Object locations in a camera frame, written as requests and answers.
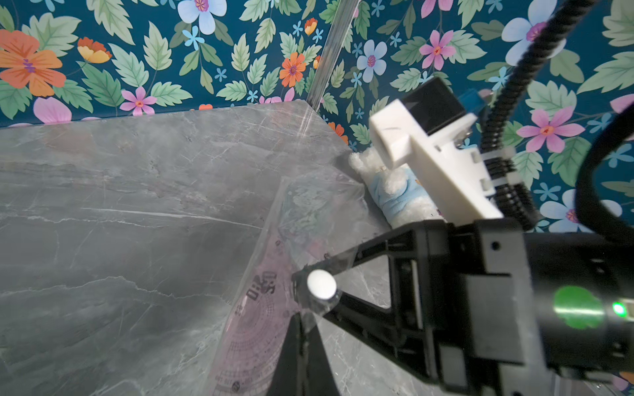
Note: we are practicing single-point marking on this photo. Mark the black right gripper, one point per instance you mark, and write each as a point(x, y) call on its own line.
point(487, 306)

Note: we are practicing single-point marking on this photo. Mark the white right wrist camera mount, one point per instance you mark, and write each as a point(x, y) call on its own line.
point(425, 131)

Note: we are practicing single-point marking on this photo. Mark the purple protractor ruler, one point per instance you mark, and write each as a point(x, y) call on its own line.
point(247, 356)

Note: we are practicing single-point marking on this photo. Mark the white teddy bear blue shirt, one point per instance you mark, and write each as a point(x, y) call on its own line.
point(397, 192)

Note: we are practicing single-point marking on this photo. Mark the clear plastic ruler set pouch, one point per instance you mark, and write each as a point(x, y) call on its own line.
point(333, 203)

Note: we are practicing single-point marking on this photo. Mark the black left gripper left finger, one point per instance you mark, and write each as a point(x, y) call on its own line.
point(288, 377)

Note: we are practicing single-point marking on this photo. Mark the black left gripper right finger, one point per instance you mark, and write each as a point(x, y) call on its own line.
point(318, 378)

